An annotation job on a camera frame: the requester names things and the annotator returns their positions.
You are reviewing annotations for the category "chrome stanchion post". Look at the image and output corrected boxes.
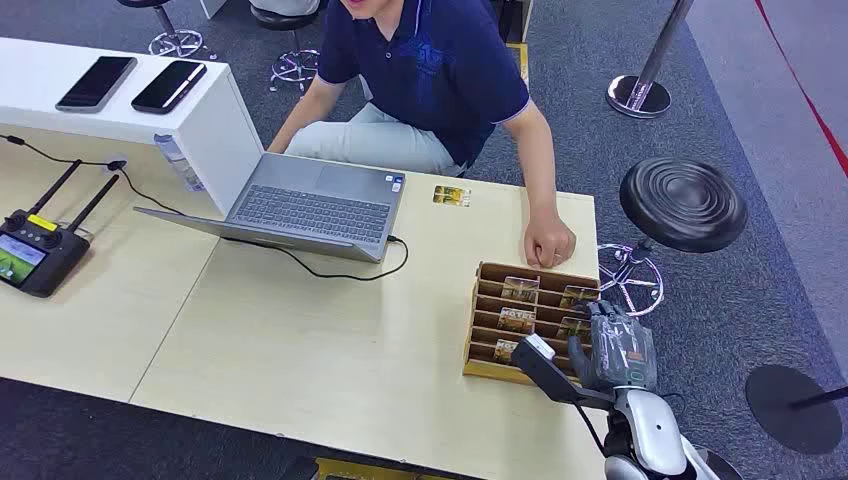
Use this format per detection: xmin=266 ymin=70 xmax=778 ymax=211
xmin=606 ymin=0 xmax=695 ymax=120

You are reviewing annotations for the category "black remote controller with screen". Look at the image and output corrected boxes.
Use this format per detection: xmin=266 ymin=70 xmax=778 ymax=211
xmin=0 ymin=158 xmax=121 ymax=299

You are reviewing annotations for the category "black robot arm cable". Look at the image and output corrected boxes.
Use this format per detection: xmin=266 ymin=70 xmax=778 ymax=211
xmin=574 ymin=404 xmax=608 ymax=458

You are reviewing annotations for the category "black ribbed round stool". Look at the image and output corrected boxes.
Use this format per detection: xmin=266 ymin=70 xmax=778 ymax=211
xmin=598 ymin=157 xmax=749 ymax=318

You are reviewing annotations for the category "black stool chrome base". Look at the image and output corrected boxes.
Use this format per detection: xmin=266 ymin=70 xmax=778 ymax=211
xmin=250 ymin=5 xmax=329 ymax=94
xmin=117 ymin=0 xmax=219 ymax=61

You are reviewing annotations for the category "black smartphone grey case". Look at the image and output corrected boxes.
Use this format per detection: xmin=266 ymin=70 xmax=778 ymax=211
xmin=55 ymin=56 xmax=138 ymax=115

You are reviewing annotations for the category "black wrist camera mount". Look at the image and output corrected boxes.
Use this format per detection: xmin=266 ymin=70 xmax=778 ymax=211
xmin=510 ymin=334 xmax=615 ymax=412

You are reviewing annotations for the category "wooden card holder box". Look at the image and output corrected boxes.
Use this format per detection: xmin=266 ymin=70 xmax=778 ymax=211
xmin=462 ymin=261 xmax=602 ymax=387

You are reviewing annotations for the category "clear plastic water bottle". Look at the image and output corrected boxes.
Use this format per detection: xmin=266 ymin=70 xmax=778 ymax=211
xmin=153 ymin=134 xmax=207 ymax=193

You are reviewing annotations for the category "red barrier rope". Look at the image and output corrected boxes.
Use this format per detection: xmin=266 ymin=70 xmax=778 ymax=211
xmin=753 ymin=0 xmax=848 ymax=179

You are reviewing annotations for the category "thin black cable with plug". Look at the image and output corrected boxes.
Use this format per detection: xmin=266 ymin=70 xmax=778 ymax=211
xmin=0 ymin=134 xmax=187 ymax=217

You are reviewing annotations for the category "white cabinet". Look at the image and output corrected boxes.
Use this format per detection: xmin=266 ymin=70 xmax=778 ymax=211
xmin=0 ymin=36 xmax=265 ymax=217

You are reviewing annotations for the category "black round stanchion base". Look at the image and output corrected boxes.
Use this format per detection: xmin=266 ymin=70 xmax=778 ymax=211
xmin=745 ymin=364 xmax=848 ymax=456

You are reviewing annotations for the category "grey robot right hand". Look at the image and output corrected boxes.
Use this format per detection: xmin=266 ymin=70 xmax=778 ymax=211
xmin=568 ymin=300 xmax=659 ymax=393

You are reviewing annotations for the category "black laptop power cable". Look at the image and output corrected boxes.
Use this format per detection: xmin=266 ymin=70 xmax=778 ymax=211
xmin=221 ymin=234 xmax=411 ymax=283

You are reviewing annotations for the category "grey open laptop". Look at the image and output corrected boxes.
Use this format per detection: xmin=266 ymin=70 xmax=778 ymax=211
xmin=133 ymin=152 xmax=407 ymax=265

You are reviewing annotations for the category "wooden yellow stand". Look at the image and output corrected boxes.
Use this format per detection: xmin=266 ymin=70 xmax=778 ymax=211
xmin=496 ymin=0 xmax=535 ymax=87

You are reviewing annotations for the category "person's left hand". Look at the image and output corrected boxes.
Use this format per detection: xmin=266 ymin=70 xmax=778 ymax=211
xmin=523 ymin=208 xmax=578 ymax=270

